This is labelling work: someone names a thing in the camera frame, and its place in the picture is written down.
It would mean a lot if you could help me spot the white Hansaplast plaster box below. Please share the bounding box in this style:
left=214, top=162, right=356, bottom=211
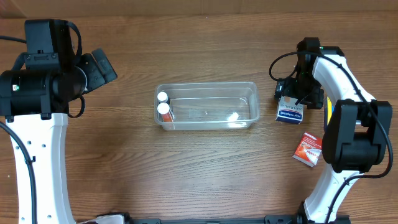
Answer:
left=275, top=96, right=304, bottom=124

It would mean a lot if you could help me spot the red white sachet box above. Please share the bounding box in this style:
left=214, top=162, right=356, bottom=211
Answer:
left=292, top=132, right=322, bottom=167

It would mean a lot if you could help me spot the black bottle white cap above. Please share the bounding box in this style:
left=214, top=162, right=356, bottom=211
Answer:
left=157, top=91, right=170, bottom=104

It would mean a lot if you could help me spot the orange tube white cap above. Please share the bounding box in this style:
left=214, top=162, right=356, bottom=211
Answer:
left=157, top=103, right=174, bottom=123

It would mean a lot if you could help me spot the blue VapoDrops box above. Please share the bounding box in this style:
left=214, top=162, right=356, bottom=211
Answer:
left=323, top=96, right=334, bottom=131

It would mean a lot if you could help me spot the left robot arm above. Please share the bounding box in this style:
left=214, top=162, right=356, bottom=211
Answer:
left=1, top=19, right=117, bottom=223

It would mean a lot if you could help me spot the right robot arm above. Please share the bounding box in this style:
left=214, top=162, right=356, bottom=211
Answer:
left=264, top=37, right=393, bottom=223

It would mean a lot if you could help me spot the clear plastic container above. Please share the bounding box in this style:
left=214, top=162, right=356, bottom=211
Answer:
left=154, top=82, right=260, bottom=131

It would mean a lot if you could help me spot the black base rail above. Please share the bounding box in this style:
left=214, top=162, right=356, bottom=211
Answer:
left=97, top=212, right=306, bottom=224

